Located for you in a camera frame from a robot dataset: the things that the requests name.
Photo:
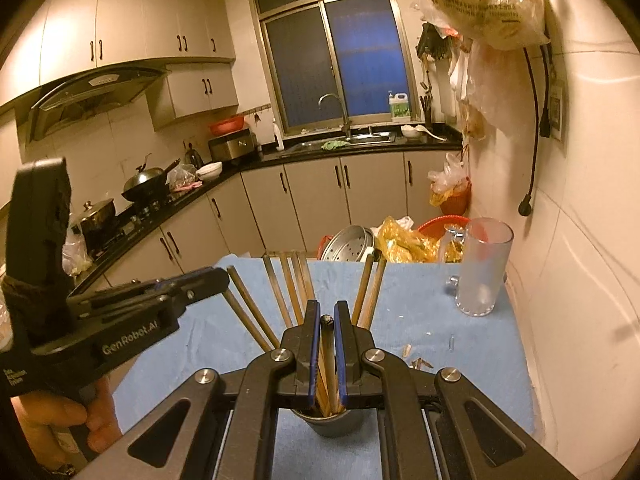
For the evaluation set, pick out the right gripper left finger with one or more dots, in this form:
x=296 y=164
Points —
x=217 y=426

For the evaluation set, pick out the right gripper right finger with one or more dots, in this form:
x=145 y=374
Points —
x=432 y=425

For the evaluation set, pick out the black utensil holder cup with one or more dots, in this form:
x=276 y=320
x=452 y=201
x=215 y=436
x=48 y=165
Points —
x=334 y=426

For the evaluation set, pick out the wooden chopstick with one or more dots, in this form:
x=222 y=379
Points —
x=327 y=340
x=373 y=292
x=245 y=320
x=261 y=323
x=283 y=308
x=303 y=276
x=292 y=292
x=363 y=285

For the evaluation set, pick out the person left hand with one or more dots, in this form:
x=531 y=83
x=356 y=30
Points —
x=37 y=411

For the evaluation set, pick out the plastic bag on counter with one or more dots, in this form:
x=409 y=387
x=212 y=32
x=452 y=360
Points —
x=75 y=258

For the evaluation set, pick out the black cooking pot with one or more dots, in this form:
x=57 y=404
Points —
x=96 y=218

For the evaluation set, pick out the black wok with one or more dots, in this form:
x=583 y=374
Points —
x=149 y=183

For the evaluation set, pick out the yellow plastic bag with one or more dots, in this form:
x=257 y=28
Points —
x=400 y=242

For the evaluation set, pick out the clear glass pitcher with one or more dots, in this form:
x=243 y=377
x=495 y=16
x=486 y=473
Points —
x=486 y=245

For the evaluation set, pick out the red plastic basin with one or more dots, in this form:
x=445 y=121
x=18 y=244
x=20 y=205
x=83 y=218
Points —
x=436 y=227

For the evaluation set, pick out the metal steamer pan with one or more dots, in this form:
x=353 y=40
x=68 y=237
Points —
x=352 y=244

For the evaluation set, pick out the white bowl on counter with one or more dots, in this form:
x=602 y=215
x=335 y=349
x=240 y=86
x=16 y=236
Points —
x=210 y=171

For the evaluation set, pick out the range hood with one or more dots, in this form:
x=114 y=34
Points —
x=87 y=95

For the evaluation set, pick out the red basket on toaster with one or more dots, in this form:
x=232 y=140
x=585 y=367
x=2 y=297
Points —
x=226 y=126

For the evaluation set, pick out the steel toaster box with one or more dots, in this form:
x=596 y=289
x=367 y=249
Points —
x=232 y=146

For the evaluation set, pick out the green detergent bottle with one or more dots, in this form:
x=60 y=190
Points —
x=400 y=110

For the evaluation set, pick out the window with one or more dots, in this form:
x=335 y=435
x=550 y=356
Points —
x=332 y=63

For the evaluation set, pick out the hanging plastic bag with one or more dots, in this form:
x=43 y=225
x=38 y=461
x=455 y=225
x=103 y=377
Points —
x=501 y=24

